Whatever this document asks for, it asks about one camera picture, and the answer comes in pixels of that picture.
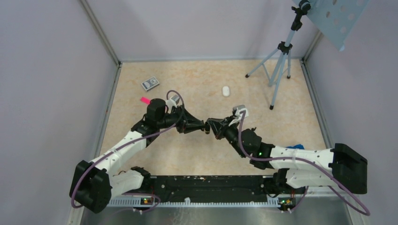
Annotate blue toy car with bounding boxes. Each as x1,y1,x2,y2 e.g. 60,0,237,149
286,144,305,150

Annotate light blue tripod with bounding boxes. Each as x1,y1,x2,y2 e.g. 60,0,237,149
245,0,312,110

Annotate black earbud case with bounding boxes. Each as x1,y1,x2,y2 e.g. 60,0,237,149
204,122,211,134

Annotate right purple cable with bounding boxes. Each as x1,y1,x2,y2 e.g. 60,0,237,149
237,110,371,217

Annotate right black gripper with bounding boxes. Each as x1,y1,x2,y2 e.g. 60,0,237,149
208,115,247,158

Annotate white earbud charging case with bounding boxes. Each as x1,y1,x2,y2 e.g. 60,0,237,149
222,86,230,97

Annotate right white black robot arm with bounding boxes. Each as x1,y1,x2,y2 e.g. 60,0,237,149
205,117,367,195

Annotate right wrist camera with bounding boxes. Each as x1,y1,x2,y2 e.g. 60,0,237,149
229,105,249,126

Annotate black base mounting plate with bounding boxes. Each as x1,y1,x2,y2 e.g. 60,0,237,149
121,175,307,204

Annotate playing card deck box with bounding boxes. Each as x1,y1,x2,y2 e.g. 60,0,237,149
141,76,160,91

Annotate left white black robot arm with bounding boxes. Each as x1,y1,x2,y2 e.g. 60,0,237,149
69,98,209,213

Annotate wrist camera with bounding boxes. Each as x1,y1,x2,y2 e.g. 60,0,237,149
229,105,249,126
166,95,180,110

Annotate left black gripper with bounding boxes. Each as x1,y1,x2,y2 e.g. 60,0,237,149
157,105,205,134

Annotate pink marker piece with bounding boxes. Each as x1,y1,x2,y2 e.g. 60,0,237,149
140,97,151,105

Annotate perforated blue metal panel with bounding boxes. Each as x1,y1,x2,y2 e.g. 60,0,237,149
293,0,369,52

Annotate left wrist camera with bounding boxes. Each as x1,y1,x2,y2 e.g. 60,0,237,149
166,95,180,110

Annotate white toothed cable rail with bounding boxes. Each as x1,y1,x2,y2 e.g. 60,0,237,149
107,197,280,209

